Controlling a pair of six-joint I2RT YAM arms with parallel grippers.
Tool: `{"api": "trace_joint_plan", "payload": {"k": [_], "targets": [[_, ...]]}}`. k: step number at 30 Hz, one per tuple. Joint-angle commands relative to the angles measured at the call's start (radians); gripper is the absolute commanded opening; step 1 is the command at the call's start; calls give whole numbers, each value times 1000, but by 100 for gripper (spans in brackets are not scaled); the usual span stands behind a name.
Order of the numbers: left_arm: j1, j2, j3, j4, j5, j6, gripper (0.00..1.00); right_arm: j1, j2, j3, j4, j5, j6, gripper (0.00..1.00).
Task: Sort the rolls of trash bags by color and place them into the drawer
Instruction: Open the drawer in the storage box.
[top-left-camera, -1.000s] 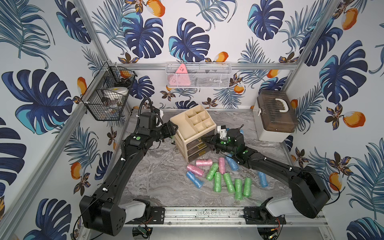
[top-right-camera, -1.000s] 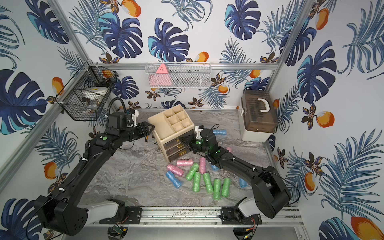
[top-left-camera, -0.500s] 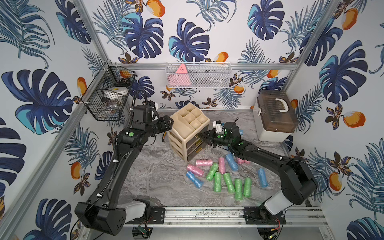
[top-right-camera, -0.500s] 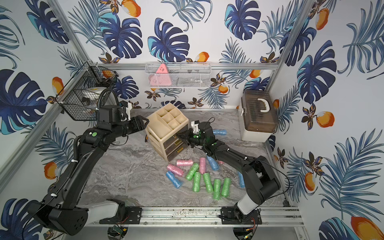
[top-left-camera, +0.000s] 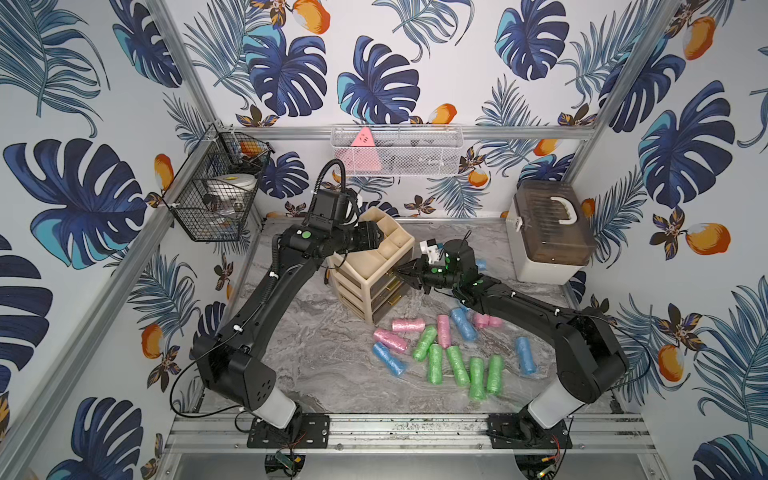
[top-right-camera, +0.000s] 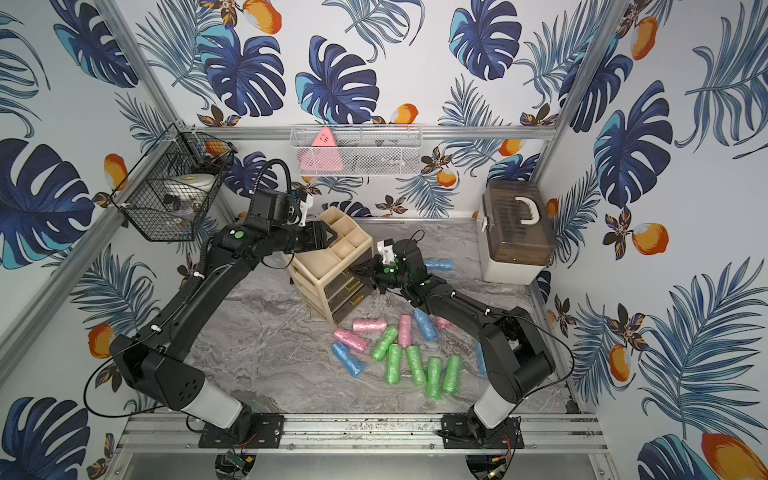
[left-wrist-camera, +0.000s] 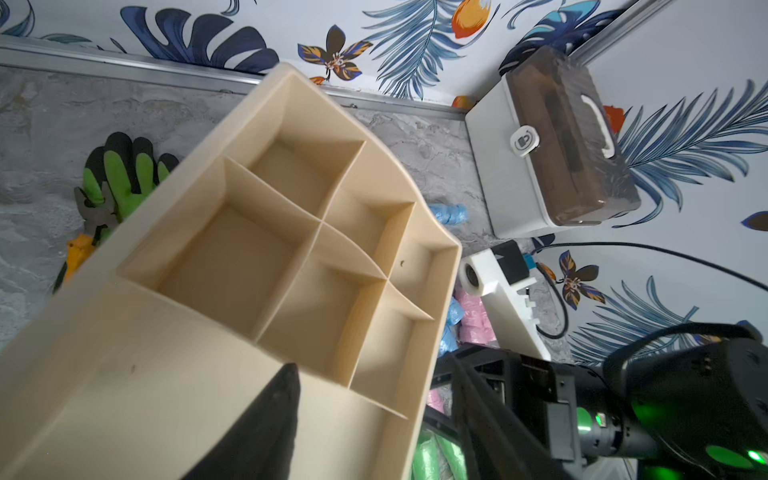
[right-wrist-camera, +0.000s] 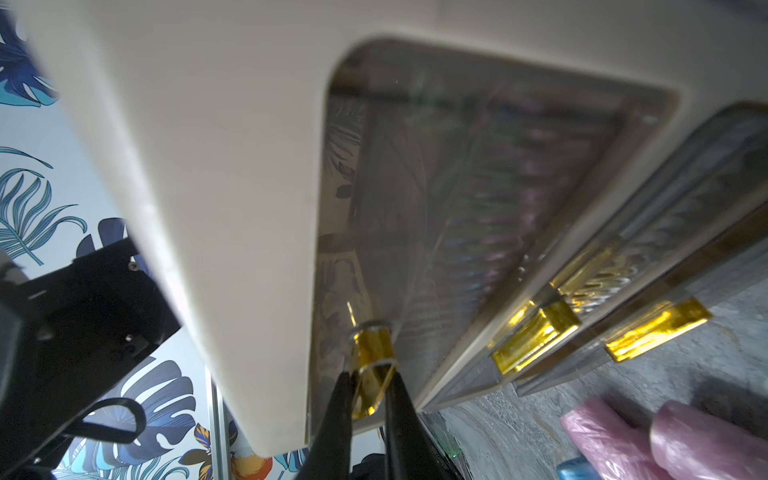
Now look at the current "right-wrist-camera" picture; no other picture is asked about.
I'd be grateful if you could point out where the clear bottom drawer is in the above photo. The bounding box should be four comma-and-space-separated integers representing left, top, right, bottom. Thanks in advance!
512, 204, 767, 397

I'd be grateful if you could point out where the clear top drawer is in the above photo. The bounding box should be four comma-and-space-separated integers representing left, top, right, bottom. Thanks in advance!
307, 38, 672, 435

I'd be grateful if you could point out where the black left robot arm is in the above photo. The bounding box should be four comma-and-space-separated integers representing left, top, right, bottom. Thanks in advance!
1, 238, 180, 479

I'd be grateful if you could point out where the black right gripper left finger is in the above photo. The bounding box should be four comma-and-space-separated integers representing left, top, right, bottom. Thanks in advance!
296, 372, 354, 480

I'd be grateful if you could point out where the pink roll pair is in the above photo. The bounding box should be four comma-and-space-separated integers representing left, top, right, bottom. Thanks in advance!
560, 398, 671, 479

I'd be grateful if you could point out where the blue roll upper middle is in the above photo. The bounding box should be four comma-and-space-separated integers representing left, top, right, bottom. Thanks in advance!
556, 457, 601, 480

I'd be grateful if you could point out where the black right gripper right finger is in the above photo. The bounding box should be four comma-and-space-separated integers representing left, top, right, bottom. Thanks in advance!
384, 372, 457, 480

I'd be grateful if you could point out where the beige drawer organizer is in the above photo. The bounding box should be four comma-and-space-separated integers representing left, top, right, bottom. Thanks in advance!
11, 1, 767, 455

